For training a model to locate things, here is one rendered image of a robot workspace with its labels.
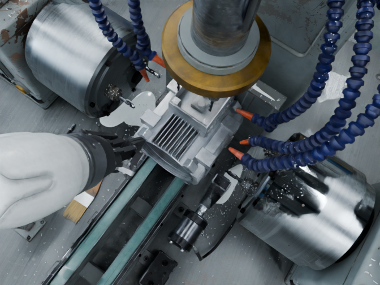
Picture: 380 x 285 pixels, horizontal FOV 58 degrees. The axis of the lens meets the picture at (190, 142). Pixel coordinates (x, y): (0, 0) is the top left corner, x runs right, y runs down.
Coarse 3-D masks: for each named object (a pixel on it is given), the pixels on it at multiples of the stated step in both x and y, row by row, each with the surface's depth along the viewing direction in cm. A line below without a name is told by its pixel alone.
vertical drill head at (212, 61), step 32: (192, 0) 57; (224, 0) 41; (256, 0) 42; (192, 32) 51; (224, 32) 46; (256, 32) 54; (192, 64) 53; (224, 64) 51; (256, 64) 54; (224, 96) 55
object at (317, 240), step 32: (256, 192) 71; (288, 192) 66; (320, 192) 66; (352, 192) 67; (256, 224) 71; (288, 224) 67; (320, 224) 65; (352, 224) 66; (288, 256) 73; (320, 256) 67
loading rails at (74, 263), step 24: (144, 168) 90; (216, 168) 102; (120, 192) 89; (168, 192) 89; (96, 216) 85; (120, 216) 91; (144, 216) 94; (168, 216) 92; (96, 240) 84; (144, 240) 84; (72, 264) 82; (96, 264) 93; (120, 264) 83; (144, 264) 92
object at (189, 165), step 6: (234, 102) 79; (234, 108) 79; (240, 108) 80; (138, 132) 77; (144, 132) 75; (150, 132) 76; (144, 138) 76; (186, 162) 74; (192, 162) 74; (186, 168) 74; (192, 168) 74
